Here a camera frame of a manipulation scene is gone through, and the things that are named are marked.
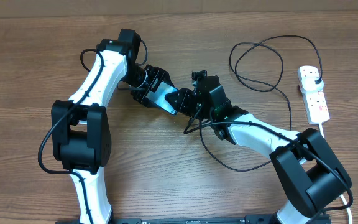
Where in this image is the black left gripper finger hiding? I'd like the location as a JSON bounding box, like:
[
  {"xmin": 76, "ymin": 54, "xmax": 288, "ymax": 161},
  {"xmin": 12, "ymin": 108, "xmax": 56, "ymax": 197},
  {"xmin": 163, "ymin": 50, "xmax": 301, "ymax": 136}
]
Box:
[
  {"xmin": 154, "ymin": 68, "xmax": 174, "ymax": 88},
  {"xmin": 140, "ymin": 93, "xmax": 161, "ymax": 108}
]

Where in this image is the blue Galaxy smartphone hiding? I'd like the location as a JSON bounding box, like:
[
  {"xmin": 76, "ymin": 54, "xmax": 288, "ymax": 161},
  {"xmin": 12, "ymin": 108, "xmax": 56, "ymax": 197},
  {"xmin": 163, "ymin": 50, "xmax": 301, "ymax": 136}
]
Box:
[{"xmin": 146, "ymin": 82, "xmax": 177, "ymax": 115}]

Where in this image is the black charging cable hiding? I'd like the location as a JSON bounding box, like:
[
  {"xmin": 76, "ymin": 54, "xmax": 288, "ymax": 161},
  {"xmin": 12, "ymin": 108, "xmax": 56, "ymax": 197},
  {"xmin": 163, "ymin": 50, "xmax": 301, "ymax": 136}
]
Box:
[{"xmin": 198, "ymin": 35, "xmax": 324, "ymax": 173}]

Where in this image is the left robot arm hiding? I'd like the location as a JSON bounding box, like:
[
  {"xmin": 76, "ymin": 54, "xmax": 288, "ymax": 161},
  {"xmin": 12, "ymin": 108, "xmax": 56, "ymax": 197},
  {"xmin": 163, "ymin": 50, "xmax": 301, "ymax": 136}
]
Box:
[{"xmin": 46, "ymin": 29, "xmax": 177, "ymax": 223}]

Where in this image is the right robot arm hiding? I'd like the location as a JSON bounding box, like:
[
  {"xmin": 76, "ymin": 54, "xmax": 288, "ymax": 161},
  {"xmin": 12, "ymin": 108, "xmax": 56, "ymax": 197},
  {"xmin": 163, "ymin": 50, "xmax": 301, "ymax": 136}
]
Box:
[{"xmin": 165, "ymin": 70, "xmax": 352, "ymax": 223}]

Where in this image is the white charger plug adapter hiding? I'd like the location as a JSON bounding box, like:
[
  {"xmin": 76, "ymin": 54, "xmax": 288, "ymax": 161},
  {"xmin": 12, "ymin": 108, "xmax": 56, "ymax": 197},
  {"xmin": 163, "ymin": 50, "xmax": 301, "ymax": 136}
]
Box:
[{"xmin": 300, "ymin": 77, "xmax": 324, "ymax": 94}]

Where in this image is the white power strip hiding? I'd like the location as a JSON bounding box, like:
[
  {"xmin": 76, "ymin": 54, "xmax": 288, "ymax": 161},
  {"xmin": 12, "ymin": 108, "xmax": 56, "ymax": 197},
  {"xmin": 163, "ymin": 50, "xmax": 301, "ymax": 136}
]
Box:
[{"xmin": 298, "ymin": 65, "xmax": 330, "ymax": 124}]

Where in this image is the white power strip cord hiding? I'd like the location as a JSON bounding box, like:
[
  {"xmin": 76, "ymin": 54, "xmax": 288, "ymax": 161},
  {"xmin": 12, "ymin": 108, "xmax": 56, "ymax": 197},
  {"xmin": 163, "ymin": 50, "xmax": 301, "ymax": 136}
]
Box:
[{"xmin": 318, "ymin": 123, "xmax": 354, "ymax": 224}]

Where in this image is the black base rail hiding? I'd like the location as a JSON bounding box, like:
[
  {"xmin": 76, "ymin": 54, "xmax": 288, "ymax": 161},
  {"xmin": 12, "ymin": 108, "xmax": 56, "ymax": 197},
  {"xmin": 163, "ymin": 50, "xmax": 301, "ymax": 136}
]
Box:
[{"xmin": 54, "ymin": 213, "xmax": 332, "ymax": 224}]

